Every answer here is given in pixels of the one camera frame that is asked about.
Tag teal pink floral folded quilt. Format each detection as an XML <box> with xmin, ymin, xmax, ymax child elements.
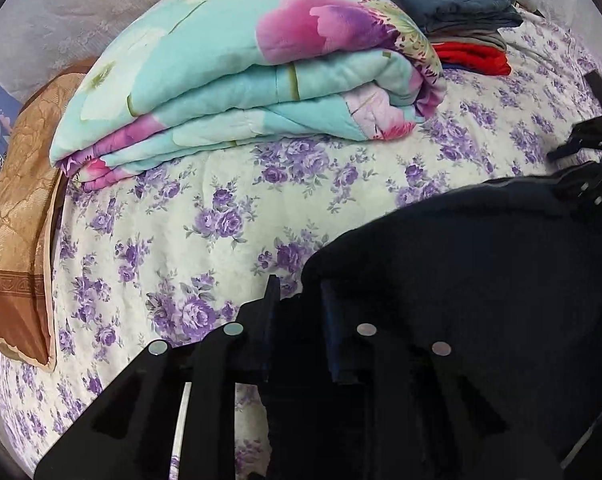
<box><xmin>50</xmin><ymin>0</ymin><xmax>446</xmax><ymax>192</ymax></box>

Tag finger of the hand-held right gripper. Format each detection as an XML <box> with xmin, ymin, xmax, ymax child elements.
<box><xmin>556</xmin><ymin>160</ymin><xmax>602</xmax><ymax>207</ymax></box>
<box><xmin>548</xmin><ymin>115</ymin><xmax>602</xmax><ymax>162</ymax></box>

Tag dark navy pants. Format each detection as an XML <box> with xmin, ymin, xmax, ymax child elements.
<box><xmin>261</xmin><ymin>175</ymin><xmax>602</xmax><ymax>480</ymax></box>

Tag folded grey garment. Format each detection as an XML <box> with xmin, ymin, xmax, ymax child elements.
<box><xmin>426</xmin><ymin>22</ymin><xmax>508</xmax><ymax>52</ymax></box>

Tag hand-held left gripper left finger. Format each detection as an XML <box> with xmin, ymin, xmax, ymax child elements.
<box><xmin>33</xmin><ymin>275</ymin><xmax>282</xmax><ymax>480</ymax></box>

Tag brown gold pillow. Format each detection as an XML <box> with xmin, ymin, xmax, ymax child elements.
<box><xmin>0</xmin><ymin>57</ymin><xmax>99</xmax><ymax>372</ymax></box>

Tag purple floral bed sheet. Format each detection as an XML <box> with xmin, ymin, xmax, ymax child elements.
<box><xmin>0</xmin><ymin>10</ymin><xmax>602</xmax><ymax>480</ymax></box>

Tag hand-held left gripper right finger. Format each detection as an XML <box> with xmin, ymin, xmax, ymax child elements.
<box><xmin>321</xmin><ymin>280</ymin><xmax>564</xmax><ymax>480</ymax></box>

